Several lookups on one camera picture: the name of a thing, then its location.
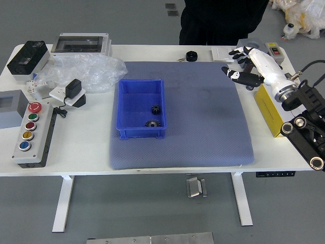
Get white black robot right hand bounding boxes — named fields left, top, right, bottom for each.
left=221, top=46, right=298, bottom=96

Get grey box with round hole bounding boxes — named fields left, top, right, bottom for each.
left=235, top=38, right=267, bottom=67

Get clear-lid distribution box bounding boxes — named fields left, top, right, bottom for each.
left=50, top=32, right=113, bottom=57

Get yellow and white carton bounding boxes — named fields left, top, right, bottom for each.
left=254, top=82, right=293, bottom=138

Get white bottle black cap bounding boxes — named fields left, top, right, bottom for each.
left=282, top=23, right=300, bottom=40

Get person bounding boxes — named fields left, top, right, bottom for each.
left=179, top=0, right=270, bottom=46

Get white yellow plastic bags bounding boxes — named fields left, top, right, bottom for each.
left=269, top=0, right=325, bottom=39

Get black table control panel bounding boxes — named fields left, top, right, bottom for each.
left=255, top=171, right=297, bottom=178

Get blue-grey padded mat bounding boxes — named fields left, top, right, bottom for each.
left=108, top=60, right=255, bottom=170

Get white table leg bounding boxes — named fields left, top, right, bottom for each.
left=52, top=175, right=75, bottom=233
left=231, top=172, right=254, bottom=227

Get blue plastic bin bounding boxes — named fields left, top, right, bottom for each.
left=115, top=79, right=168, bottom=140

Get clear plastic bag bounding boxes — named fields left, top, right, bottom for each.
left=32, top=53, right=127, bottom=94

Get black power adapter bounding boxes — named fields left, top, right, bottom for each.
left=65, top=78, right=82, bottom=99

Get grey metal plate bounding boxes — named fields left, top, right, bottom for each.
left=86, top=232, right=214, bottom=244

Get white terminal connector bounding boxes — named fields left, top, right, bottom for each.
left=26, top=79, right=55, bottom=93

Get grey five-button control station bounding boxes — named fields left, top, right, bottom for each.
left=11, top=101, right=55, bottom=168

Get grey two-button switch box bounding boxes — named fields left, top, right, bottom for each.
left=264, top=42, right=285, bottom=64

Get white wall switch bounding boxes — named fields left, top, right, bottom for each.
left=210, top=46, right=235, bottom=63

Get small metal bracket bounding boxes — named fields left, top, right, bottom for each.
left=199, top=178, right=208, bottom=197

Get large folded metal bracket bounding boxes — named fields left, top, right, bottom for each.
left=186, top=177, right=201, bottom=198

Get black adapter cord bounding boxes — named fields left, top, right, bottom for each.
left=54, top=96, right=69, bottom=119

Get black-lid white enclosure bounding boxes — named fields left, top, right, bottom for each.
left=6, top=41, right=51, bottom=82

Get grey enclosure with window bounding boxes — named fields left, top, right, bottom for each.
left=0, top=89, right=29, bottom=130

